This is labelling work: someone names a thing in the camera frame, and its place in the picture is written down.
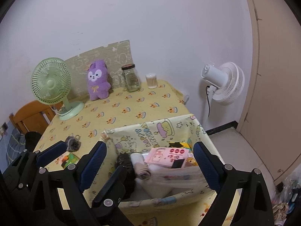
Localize green cartoon tissue pack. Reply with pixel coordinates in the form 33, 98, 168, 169
61, 153, 79, 169

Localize grey drawstring pouch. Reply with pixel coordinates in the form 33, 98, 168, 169
65, 136, 81, 153

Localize black plastic bag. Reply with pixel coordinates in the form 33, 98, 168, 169
115, 153, 136, 201

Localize beige sock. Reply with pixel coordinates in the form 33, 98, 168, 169
134, 163, 151, 180

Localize white cloth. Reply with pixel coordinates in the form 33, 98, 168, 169
130, 153, 147, 166

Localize clear plastic zip bag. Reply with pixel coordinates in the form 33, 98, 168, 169
151, 166, 208, 189

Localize pink tissue pack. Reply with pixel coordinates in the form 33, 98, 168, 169
145, 147, 187, 168

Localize blue plaid pillow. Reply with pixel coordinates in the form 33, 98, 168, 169
6, 129, 26, 166

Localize black chair back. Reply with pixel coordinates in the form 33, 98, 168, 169
24, 131, 42, 152

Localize wooden bed headboard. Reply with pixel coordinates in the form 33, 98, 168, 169
9, 101, 56, 134

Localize yellow cartoon storage box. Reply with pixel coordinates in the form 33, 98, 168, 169
96, 114, 219, 214

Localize beige door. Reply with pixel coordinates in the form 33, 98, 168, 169
238, 0, 300, 184

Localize green desk fan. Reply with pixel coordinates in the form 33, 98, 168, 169
31, 58, 85, 121

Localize purple plush toy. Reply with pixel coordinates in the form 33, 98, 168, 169
87, 60, 111, 101

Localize glass jar with lid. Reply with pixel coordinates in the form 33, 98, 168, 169
121, 63, 141, 92

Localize yellow cake-print tablecloth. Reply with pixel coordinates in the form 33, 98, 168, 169
36, 81, 210, 225

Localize cotton swab container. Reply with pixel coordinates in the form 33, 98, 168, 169
145, 73, 158, 89

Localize white standing fan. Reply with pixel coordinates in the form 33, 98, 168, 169
201, 62, 245, 116

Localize beige patterned board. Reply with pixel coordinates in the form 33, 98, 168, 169
64, 40, 137, 101

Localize wall power outlet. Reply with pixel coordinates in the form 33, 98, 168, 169
1, 122, 8, 133

